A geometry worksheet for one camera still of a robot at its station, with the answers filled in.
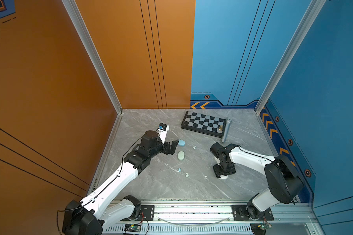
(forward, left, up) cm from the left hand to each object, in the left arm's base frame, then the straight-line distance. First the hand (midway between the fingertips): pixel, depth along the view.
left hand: (170, 137), depth 78 cm
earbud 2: (-13, -20, -21) cm, 32 cm away
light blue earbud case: (+9, -6, -19) cm, 22 cm away
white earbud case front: (-16, -28, -15) cm, 36 cm away
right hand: (-12, -29, -21) cm, 38 cm away
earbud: (+6, -14, -20) cm, 25 cm away
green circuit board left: (-38, +17, -24) cm, 48 cm away
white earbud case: (-1, -6, -19) cm, 20 cm away
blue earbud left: (-10, -5, -20) cm, 23 cm away
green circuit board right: (-37, -46, -21) cm, 63 cm away
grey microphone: (+28, -41, -17) cm, 53 cm away
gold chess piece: (+19, -33, -16) cm, 42 cm away
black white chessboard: (+24, -22, -17) cm, 37 cm away
